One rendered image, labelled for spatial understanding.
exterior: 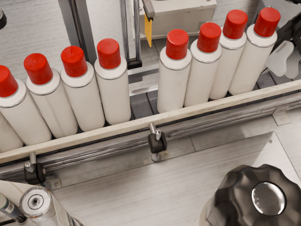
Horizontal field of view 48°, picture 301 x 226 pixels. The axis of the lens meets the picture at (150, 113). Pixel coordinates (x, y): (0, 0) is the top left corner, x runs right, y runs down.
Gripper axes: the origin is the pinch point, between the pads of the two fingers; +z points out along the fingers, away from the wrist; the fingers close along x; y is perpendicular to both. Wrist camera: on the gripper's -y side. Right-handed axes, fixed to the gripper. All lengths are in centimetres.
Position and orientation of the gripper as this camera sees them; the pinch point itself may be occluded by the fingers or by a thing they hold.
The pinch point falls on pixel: (262, 66)
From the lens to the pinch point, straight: 70.2
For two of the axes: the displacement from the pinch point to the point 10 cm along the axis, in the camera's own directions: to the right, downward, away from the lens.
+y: 2.8, 8.3, -4.8
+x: 8.3, 0.5, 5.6
